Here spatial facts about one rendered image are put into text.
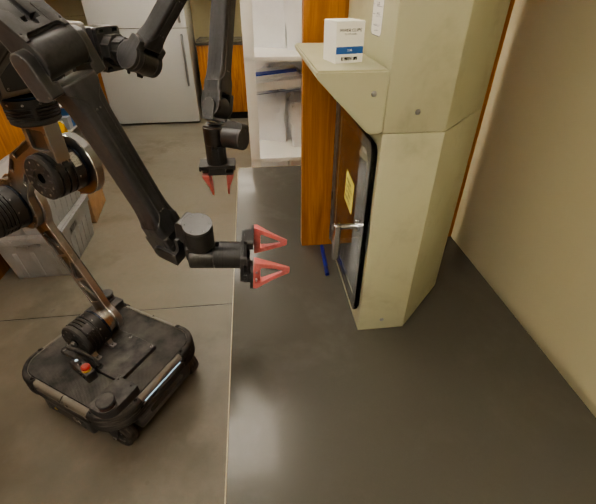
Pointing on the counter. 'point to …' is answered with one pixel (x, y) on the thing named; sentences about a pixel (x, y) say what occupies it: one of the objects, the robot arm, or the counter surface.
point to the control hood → (351, 85)
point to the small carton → (343, 40)
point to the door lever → (340, 236)
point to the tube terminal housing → (421, 141)
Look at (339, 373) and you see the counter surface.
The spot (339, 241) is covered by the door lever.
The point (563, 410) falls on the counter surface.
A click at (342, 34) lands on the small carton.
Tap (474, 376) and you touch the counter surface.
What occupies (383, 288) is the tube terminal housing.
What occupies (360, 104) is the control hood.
